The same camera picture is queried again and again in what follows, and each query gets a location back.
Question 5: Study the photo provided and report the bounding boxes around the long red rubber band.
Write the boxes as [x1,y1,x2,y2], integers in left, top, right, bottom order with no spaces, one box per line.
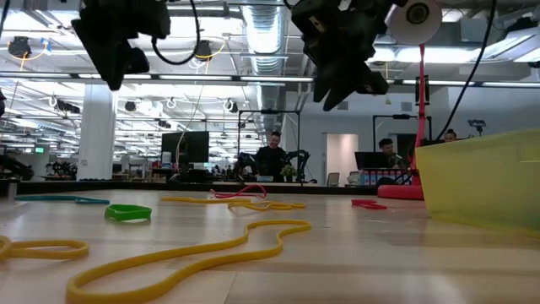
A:
[350,198,388,211]

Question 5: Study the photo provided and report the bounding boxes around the black laptop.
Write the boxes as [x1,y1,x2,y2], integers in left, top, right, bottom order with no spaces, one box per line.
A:
[354,150,392,171]

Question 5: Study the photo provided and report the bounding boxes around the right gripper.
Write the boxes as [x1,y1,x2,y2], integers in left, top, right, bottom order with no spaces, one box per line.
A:
[289,0,394,113]

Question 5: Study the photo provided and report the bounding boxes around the teal rubber band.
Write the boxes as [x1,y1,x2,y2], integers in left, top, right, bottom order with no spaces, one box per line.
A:
[13,193,111,206]

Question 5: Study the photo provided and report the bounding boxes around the black ceiling device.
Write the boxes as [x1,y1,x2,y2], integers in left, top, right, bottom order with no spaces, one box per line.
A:
[7,35,33,59]
[192,39,214,62]

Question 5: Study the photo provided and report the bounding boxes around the silver ventilation duct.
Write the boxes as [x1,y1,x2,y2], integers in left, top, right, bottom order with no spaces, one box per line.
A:
[240,0,289,128]

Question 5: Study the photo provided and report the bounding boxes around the yellow plastic bin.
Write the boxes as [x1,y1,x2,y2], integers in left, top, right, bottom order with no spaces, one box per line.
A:
[414,128,540,238]

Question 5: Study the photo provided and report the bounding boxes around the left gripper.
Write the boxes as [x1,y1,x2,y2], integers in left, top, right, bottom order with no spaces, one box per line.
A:
[70,0,172,92]

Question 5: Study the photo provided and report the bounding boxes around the long yellow rubber band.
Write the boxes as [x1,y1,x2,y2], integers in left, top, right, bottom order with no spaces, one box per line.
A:
[65,219,313,304]

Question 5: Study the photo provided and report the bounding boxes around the small potted plant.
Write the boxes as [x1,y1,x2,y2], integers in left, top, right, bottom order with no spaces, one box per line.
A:
[280,164,299,183]

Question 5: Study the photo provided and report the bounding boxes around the green rubber band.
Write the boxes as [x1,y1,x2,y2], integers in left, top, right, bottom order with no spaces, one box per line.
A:
[104,204,154,223]

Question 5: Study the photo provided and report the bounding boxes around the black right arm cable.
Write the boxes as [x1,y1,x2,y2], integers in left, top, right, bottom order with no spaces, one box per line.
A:
[433,0,500,143]

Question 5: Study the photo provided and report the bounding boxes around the red desk lamp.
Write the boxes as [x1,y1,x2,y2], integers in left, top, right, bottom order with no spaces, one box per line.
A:
[376,0,444,202]

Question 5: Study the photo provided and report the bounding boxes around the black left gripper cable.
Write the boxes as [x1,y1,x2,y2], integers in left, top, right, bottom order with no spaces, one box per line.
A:
[150,0,202,67]

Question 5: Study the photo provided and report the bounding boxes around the colourful box row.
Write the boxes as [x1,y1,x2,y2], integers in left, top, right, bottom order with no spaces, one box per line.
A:
[359,168,409,187]

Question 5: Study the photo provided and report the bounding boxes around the white pillar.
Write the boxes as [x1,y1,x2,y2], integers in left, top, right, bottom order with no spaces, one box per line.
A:
[77,83,118,182]

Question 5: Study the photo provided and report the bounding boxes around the black stand frame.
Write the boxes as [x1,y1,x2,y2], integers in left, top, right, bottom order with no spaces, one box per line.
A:
[237,109,302,183]
[371,112,434,153]

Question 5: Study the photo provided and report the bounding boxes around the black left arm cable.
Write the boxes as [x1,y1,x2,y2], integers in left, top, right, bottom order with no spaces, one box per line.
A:
[0,0,11,40]

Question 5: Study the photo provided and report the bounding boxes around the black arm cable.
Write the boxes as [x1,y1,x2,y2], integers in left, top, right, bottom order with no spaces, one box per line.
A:
[433,0,500,143]
[0,0,11,40]

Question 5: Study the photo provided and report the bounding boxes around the black monitor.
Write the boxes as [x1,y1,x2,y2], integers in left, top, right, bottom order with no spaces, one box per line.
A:
[160,130,211,183]

